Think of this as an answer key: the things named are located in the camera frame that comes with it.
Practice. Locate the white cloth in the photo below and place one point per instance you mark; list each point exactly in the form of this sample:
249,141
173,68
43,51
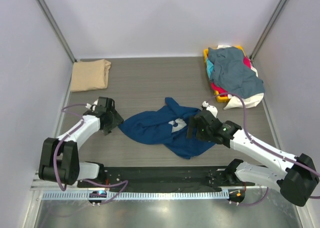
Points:
250,102

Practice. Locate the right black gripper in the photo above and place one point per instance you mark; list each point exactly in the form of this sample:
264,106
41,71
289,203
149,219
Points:
193,124

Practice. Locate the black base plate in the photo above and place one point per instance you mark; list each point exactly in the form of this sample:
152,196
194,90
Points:
169,177

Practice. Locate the cyan t shirt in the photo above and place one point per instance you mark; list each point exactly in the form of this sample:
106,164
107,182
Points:
209,68

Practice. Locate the yellow plastic bin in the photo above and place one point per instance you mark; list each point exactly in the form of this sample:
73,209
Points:
222,98

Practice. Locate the slotted cable duct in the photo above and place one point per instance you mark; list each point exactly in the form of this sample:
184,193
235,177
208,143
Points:
105,195

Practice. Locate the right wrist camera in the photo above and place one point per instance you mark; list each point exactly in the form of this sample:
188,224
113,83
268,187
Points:
211,108

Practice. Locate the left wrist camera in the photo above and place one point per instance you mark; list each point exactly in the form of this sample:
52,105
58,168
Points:
92,106

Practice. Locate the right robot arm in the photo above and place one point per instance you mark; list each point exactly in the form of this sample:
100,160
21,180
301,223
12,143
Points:
294,177

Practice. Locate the aluminium frame rail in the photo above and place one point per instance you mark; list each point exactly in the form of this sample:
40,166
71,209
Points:
38,184

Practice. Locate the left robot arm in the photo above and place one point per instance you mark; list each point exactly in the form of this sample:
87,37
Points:
59,160

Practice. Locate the folded beige t shirt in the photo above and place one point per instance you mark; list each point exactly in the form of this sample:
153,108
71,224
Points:
93,75

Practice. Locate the pink red t shirt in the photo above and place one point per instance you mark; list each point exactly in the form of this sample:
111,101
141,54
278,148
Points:
246,61

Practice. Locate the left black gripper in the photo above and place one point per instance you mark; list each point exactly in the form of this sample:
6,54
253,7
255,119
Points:
107,130

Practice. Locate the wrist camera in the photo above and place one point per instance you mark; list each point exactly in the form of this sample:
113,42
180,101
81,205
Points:
211,108
92,106

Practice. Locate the dark blue t shirt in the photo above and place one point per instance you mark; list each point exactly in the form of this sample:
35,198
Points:
167,126

